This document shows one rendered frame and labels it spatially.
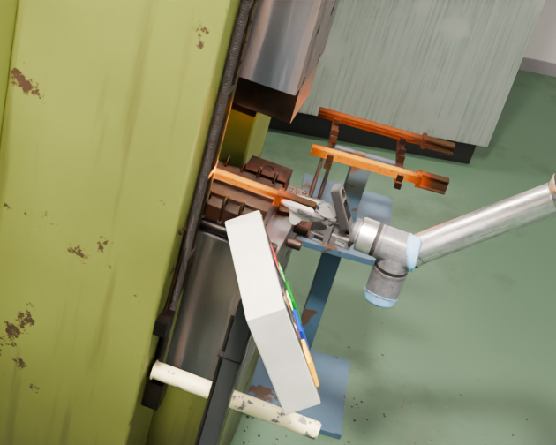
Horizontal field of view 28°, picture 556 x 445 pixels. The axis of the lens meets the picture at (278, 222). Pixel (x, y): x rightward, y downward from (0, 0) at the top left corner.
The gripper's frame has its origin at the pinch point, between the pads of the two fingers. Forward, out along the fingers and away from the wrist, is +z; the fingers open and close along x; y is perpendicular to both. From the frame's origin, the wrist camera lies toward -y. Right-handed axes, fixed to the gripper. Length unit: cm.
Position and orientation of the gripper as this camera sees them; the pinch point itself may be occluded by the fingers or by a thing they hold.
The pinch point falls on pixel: (287, 198)
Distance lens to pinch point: 287.3
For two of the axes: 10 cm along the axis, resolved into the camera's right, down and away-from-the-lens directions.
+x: 2.6, -4.7, 8.5
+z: -9.3, -3.5, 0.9
